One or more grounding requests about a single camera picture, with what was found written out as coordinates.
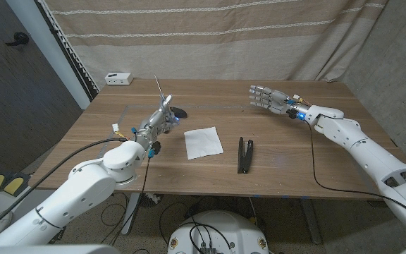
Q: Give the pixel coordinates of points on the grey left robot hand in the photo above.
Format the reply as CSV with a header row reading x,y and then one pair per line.
x,y
155,123

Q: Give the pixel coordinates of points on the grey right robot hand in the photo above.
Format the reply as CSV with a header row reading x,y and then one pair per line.
x,y
277,100

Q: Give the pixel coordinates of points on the white tissue sheet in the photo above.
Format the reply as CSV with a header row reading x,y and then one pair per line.
x,y
203,143

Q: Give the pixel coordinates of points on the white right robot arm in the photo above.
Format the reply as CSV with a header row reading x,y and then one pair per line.
x,y
365,155

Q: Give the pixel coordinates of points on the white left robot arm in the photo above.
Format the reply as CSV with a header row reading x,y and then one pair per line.
x,y
83,190

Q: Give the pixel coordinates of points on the black game controller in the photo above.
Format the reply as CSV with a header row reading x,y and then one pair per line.
x,y
181,112

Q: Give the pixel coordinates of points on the black stapler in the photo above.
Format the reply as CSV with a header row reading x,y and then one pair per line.
x,y
240,155

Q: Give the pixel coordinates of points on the white power strip box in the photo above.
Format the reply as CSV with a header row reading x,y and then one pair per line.
x,y
118,78

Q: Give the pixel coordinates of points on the black white floor brush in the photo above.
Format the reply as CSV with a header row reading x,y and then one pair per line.
x,y
150,199

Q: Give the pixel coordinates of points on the beige striped curtain backdrop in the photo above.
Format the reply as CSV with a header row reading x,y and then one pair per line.
x,y
206,46

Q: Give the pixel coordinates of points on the white table leg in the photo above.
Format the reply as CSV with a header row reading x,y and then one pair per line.
x,y
130,211

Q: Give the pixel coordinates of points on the grey table leg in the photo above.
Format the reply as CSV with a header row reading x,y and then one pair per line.
x,y
310,218

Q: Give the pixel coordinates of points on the white robot torso base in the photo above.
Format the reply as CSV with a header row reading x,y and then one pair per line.
x,y
231,229

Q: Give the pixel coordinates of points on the dark wooden door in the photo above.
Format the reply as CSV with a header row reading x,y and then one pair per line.
x,y
12,106

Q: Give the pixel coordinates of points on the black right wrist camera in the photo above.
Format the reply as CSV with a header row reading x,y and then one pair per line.
x,y
293,113

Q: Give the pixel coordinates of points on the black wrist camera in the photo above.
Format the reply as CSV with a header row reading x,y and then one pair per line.
x,y
155,148
293,113

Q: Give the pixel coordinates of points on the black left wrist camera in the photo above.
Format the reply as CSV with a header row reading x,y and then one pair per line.
x,y
155,148

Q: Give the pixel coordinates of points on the white door frame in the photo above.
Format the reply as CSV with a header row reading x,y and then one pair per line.
x,y
47,46

